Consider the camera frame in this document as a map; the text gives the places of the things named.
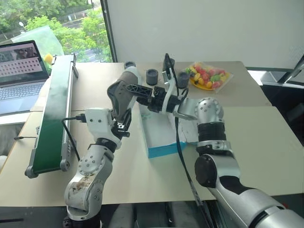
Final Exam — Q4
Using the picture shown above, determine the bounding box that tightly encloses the blue white shoebox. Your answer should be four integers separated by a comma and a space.
138, 104, 200, 159

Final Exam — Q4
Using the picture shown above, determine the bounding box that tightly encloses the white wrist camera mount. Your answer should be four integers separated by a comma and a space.
85, 107, 122, 146
161, 53, 178, 113

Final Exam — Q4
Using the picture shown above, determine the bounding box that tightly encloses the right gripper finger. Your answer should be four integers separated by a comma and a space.
126, 84, 155, 97
135, 95, 152, 106

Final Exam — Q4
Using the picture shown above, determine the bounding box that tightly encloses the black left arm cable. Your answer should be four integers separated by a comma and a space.
61, 114, 86, 162

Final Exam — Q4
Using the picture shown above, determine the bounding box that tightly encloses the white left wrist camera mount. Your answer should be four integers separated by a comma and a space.
85, 107, 122, 146

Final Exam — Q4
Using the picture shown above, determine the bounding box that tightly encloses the green conveyor belt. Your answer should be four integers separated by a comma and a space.
24, 53, 79, 179

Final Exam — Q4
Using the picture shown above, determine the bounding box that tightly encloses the clear bag of toy fruit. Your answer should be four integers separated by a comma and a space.
183, 61, 234, 92

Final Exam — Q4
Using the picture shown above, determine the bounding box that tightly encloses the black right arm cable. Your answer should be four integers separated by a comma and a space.
172, 71, 215, 228

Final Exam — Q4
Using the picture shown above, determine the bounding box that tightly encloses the white wrapping paper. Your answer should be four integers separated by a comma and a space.
165, 113, 199, 143

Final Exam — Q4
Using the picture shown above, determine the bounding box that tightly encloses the grey brown shoe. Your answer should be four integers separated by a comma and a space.
106, 66, 141, 122

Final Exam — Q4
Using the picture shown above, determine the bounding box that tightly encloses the yellow plush toy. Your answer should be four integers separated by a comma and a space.
43, 53, 53, 75

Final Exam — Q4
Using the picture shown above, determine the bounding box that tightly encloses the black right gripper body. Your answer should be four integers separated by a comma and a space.
147, 86, 167, 113

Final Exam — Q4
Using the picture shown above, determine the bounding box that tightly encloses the black window frame post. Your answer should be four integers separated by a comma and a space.
100, 0, 119, 63

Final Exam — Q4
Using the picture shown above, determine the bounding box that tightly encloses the grey metal stand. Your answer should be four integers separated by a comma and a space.
261, 54, 304, 89

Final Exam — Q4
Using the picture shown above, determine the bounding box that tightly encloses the grey open laptop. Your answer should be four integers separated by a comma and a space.
0, 39, 50, 117

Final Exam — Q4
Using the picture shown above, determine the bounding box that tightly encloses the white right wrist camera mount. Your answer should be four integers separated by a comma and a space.
161, 53, 178, 113

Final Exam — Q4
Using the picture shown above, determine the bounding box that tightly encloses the green translucent plastic bag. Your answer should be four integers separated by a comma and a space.
11, 25, 65, 58

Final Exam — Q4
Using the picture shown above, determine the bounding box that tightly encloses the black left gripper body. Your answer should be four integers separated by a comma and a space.
111, 116, 132, 141

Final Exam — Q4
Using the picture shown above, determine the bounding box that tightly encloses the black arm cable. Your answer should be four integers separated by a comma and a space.
172, 71, 215, 228
61, 114, 86, 162

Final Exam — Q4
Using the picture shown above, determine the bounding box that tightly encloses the thin black rod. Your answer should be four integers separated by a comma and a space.
13, 135, 39, 141

